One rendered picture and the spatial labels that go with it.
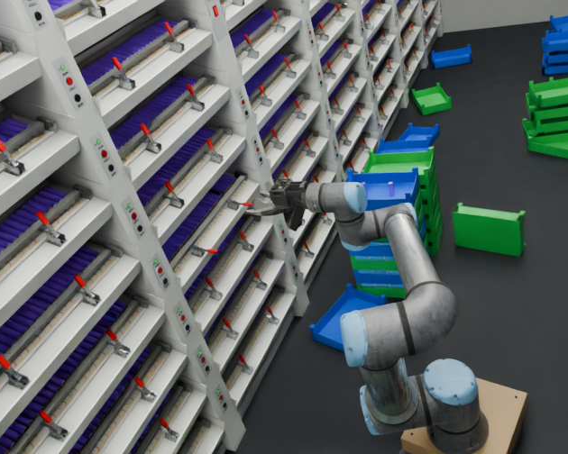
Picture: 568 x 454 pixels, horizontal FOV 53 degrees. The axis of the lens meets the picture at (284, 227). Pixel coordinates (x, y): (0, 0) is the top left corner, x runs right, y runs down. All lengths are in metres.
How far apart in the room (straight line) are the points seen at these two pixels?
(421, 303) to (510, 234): 1.52
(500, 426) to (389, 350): 0.85
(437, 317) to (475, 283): 1.43
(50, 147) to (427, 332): 0.95
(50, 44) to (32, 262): 0.50
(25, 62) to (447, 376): 1.38
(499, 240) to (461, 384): 1.12
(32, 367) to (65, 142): 0.53
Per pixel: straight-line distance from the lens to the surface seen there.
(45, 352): 1.49
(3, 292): 1.39
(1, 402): 1.45
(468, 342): 2.41
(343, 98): 3.18
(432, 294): 1.26
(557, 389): 2.28
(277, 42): 2.40
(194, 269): 1.86
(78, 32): 1.53
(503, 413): 2.04
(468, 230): 2.77
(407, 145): 3.54
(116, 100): 1.61
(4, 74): 1.38
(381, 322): 1.21
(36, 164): 1.41
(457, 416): 1.82
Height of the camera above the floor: 1.78
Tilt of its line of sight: 33 degrees down
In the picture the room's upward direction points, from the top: 17 degrees counter-clockwise
